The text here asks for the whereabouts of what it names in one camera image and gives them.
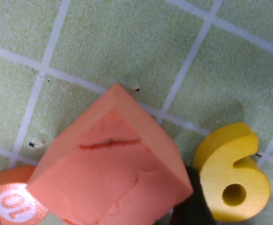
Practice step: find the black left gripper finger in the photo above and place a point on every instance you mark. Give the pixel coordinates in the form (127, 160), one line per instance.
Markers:
(192, 211)

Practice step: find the salmon rhombus block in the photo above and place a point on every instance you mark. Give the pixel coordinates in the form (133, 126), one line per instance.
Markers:
(103, 175)

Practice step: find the yellow number six piece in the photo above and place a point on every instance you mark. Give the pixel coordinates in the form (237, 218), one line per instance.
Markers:
(211, 178)

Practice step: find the green checked tablecloth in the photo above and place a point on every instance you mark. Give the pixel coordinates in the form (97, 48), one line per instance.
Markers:
(127, 47)

